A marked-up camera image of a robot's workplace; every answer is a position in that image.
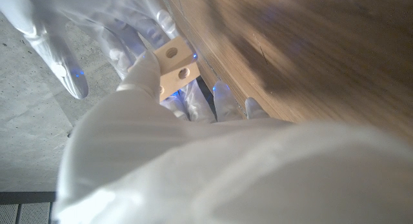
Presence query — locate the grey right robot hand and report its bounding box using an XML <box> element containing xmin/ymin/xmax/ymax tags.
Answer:
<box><xmin>0</xmin><ymin>0</ymin><xmax>181</xmax><ymax>100</ymax></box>

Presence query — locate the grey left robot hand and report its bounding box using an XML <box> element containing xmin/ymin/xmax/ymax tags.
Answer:
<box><xmin>53</xmin><ymin>49</ymin><xmax>413</xmax><ymax>224</ymax></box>

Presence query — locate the wooden block with holes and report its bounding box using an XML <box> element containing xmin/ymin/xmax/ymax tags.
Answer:
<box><xmin>153</xmin><ymin>36</ymin><xmax>201</xmax><ymax>102</ymax></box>

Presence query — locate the wooden table panel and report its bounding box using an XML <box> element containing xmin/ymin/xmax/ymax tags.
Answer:
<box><xmin>176</xmin><ymin>10</ymin><xmax>249</xmax><ymax>120</ymax></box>

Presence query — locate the white perforated panel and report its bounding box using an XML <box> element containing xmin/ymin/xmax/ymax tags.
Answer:
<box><xmin>0</xmin><ymin>201</ymin><xmax>52</xmax><ymax>224</ymax></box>

